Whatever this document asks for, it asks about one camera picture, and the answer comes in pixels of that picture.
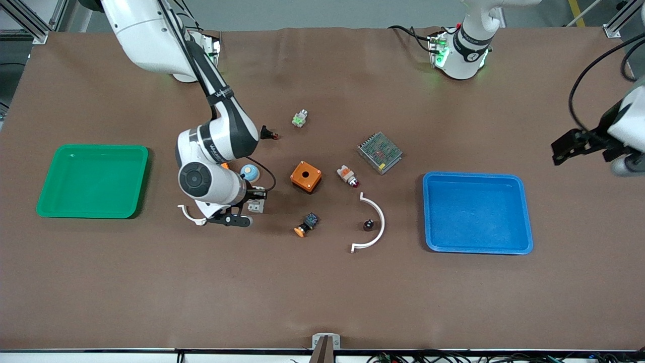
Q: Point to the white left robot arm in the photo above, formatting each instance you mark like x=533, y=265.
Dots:
x=466, y=50

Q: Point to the small black knob switch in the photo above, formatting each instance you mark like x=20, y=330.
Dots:
x=369, y=225

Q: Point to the red white indicator light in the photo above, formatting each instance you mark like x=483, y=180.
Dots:
x=347, y=175

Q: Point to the orange black push button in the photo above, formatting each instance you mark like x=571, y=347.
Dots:
x=306, y=225

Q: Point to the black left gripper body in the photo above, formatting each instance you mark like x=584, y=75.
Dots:
x=596, y=136

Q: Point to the small white curved bracket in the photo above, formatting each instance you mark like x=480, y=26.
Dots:
x=189, y=216

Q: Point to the black red push button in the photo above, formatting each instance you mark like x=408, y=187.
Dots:
x=269, y=134

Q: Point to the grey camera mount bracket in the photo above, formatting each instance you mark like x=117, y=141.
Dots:
x=317, y=342

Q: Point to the brown table cover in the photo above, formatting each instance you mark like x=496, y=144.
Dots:
x=302, y=292

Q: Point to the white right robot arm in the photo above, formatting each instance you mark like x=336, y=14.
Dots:
x=211, y=151

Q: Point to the blue white dome button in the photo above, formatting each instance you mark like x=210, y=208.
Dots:
x=251, y=174

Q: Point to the white red circuit breaker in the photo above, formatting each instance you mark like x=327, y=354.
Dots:
x=256, y=205

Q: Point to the blue plastic tray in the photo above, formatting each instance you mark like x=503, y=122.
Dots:
x=476, y=212

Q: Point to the green plastic tray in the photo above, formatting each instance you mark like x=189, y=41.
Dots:
x=90, y=181

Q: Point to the metal mesh power supply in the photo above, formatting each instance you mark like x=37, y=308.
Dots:
x=379, y=152

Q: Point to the large white curved bracket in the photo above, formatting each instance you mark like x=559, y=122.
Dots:
x=379, y=242

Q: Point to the aluminium frame profile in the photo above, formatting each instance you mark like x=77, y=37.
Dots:
x=30, y=20
x=619, y=20

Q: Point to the green white switch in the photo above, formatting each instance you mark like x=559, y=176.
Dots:
x=300, y=119

